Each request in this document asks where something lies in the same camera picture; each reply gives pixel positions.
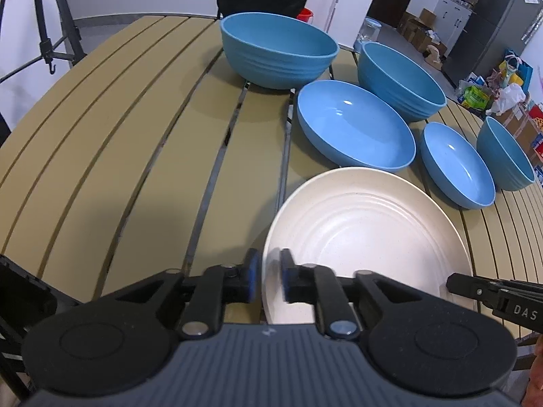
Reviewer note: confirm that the large taped cardboard box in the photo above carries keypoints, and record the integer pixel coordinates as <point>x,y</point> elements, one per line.
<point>519,129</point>

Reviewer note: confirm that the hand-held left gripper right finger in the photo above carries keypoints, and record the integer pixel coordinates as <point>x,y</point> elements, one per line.
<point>286,275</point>

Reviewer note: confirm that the green pet food bag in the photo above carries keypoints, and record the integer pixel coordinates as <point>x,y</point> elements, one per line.
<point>475,96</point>

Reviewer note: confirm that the red plastic bucket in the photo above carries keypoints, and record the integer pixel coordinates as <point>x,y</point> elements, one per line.
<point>306,15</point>

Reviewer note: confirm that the blue pet water dispenser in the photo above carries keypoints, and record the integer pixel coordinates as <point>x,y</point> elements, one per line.
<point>370,32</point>

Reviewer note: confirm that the white plastic bag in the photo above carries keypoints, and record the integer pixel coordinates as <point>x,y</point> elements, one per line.
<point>509,98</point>

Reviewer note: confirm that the brown cardboard box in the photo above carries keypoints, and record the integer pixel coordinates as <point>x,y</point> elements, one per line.
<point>409,23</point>

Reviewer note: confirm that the small blue shallow plate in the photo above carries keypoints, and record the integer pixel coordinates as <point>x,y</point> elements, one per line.
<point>456,165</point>

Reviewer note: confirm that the person's right hand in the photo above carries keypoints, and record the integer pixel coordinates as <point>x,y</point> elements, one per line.
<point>538,360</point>

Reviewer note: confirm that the blue gift bag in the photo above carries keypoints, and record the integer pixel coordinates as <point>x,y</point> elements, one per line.
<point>519,72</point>

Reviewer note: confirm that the white lower cabinet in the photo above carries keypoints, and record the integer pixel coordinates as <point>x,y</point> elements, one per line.
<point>452,21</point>

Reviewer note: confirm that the blue ribbed bowl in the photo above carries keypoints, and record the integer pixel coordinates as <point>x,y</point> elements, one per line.
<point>394,80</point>
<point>502,157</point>
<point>275,51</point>

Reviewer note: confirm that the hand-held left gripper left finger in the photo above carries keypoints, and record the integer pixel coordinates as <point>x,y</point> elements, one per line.
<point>253,273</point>

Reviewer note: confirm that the grey refrigerator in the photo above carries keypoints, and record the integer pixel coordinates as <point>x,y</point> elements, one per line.
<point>488,21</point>

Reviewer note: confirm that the cream ribbed plate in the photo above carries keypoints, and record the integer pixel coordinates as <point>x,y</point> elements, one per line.
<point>365,229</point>

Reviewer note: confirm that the black camera tripod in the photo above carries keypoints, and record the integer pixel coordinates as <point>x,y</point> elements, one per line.
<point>46,47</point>

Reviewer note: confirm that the open cardboard box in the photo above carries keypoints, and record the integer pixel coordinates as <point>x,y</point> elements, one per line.
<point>426,40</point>

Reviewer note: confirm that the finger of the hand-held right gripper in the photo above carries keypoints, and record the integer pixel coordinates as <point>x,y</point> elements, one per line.
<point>466,286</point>

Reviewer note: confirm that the large blue shallow plate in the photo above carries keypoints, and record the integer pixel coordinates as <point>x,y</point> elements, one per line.
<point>352,123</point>

